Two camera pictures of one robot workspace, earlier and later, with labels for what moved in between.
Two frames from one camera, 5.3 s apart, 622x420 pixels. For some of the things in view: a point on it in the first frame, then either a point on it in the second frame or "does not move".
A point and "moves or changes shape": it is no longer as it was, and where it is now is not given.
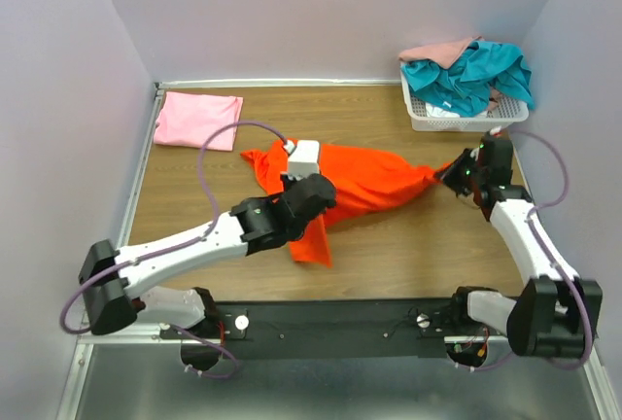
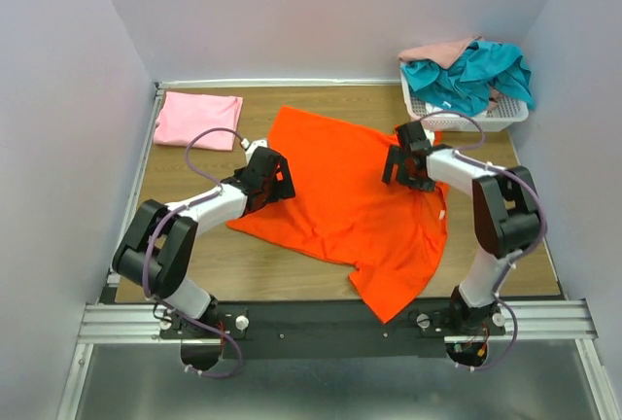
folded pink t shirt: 185,120 does not move
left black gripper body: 290,183 → 270,192
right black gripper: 449,176 → 396,157
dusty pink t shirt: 443,54 does not move
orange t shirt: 363,178 moves or changes shape
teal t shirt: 469,86 does not move
